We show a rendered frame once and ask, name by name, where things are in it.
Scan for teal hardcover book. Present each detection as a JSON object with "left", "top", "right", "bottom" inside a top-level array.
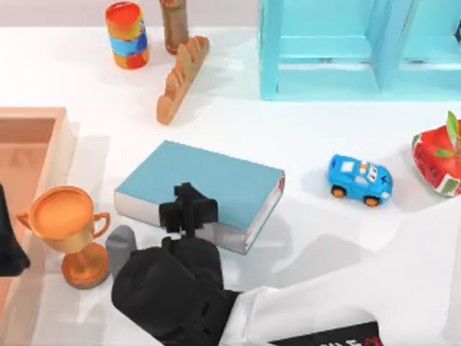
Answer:
[{"left": 113, "top": 139, "right": 287, "bottom": 256}]

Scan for pale grey rounded box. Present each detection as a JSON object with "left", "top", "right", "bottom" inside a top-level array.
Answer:
[{"left": 104, "top": 224, "right": 138, "bottom": 286}]

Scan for long brown bread loaf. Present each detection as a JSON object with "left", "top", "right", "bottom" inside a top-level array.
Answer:
[{"left": 156, "top": 35, "right": 211, "bottom": 128}]

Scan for bronze trophy cup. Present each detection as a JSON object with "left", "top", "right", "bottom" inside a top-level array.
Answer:
[{"left": 15, "top": 185, "right": 111, "bottom": 290}]

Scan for shallow salmon-coloured box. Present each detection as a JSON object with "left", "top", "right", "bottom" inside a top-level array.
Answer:
[{"left": 0, "top": 106, "right": 77, "bottom": 346}]

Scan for brown bottle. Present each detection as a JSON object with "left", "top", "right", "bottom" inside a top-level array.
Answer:
[{"left": 160, "top": 0, "right": 190, "bottom": 56}]

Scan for orange and blue can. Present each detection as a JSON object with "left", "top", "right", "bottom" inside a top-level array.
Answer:
[{"left": 104, "top": 1, "right": 151, "bottom": 70}]

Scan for blue toy car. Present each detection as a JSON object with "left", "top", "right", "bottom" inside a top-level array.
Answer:
[{"left": 327, "top": 154, "right": 394, "bottom": 210}]

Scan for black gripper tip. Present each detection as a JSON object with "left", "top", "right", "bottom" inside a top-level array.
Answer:
[{"left": 0, "top": 183, "right": 31, "bottom": 279}]

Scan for light blue rack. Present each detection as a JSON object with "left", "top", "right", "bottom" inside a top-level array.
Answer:
[{"left": 259, "top": 0, "right": 461, "bottom": 102}]

